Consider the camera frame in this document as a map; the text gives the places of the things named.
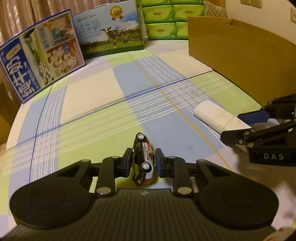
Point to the open cardboard carton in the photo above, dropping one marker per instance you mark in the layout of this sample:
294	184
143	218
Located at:
9	104

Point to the single wall outlet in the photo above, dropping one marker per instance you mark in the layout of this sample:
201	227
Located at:
293	15

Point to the brown cardboard box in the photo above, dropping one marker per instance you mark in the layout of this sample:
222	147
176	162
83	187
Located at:
259	62

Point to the cow picture milk box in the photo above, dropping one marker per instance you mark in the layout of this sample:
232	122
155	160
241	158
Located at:
109	28

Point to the white oblong case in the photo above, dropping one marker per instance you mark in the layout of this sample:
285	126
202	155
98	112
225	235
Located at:
218	118

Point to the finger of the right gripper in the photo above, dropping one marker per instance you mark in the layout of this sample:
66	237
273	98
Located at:
238	137
253	117

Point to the blue milk carton box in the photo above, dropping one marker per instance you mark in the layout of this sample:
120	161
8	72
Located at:
41	55

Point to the green tissue pack bundle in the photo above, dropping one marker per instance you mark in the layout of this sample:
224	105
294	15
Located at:
168	20

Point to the checkered bed sheet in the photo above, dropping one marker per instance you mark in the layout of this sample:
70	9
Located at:
97	111

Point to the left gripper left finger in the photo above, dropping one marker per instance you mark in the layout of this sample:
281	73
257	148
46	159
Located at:
109	169

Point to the beige quilted cushion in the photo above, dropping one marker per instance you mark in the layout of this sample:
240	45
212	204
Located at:
211	10

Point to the double wall socket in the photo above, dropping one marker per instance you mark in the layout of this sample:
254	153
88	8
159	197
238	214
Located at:
254	3

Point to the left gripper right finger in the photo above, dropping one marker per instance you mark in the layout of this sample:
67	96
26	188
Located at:
175	168

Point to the pink curtain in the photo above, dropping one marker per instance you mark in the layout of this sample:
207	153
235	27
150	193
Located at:
20	14

